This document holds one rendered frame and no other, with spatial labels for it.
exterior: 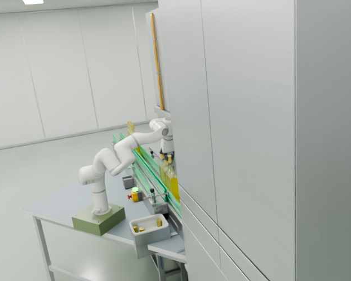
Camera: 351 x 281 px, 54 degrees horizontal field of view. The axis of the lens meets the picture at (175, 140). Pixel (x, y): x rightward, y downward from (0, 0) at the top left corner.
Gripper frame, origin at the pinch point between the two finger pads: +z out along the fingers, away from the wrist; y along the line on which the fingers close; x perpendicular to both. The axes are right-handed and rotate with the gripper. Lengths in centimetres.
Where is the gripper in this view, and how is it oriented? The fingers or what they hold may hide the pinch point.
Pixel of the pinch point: (169, 157)
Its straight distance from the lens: 224.2
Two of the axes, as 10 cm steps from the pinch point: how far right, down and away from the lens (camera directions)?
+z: 0.1, 8.6, 5.1
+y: -9.4, 1.9, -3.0
